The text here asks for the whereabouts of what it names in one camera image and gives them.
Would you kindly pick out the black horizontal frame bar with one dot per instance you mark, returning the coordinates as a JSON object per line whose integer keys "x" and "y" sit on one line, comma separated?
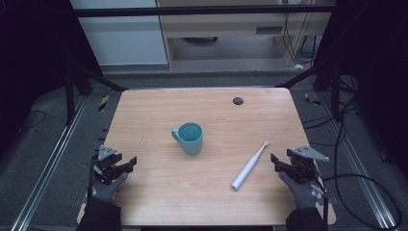
{"x": 192, "y": 11}

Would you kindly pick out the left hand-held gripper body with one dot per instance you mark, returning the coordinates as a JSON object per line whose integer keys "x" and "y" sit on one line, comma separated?
{"x": 106, "y": 153}

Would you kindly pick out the small white plug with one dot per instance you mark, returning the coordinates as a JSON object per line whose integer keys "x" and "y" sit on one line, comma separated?
{"x": 299, "y": 66}

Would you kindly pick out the white cabinet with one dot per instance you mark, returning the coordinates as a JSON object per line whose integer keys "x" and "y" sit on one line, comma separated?
{"x": 122, "y": 41}

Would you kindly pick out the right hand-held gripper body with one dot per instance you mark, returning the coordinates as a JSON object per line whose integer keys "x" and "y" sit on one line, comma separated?
{"x": 304, "y": 160}

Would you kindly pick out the black curtain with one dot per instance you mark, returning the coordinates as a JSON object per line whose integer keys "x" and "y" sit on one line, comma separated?
{"x": 375, "y": 80}
{"x": 32, "y": 64}

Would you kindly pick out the light wooden desk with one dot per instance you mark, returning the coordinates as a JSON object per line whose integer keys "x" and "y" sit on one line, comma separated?
{"x": 224, "y": 25}

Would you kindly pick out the person's left hand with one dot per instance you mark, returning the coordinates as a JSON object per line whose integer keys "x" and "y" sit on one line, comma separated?
{"x": 106, "y": 191}

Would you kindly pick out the black metal stand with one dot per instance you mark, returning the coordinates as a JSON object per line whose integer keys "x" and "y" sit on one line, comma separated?
{"x": 335, "y": 93}
{"x": 69, "y": 96}

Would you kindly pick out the aluminium floor rail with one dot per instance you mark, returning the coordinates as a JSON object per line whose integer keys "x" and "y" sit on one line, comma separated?
{"x": 359, "y": 163}
{"x": 48, "y": 163}

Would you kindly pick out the yellow and black tape strip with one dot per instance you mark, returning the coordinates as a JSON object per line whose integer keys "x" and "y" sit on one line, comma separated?
{"x": 103, "y": 103}
{"x": 311, "y": 99}

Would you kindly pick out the white electric toothbrush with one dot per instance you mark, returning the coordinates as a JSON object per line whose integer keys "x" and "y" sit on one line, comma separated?
{"x": 248, "y": 168}

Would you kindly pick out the teal cup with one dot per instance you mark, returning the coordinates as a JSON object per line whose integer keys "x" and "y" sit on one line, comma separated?
{"x": 192, "y": 146}

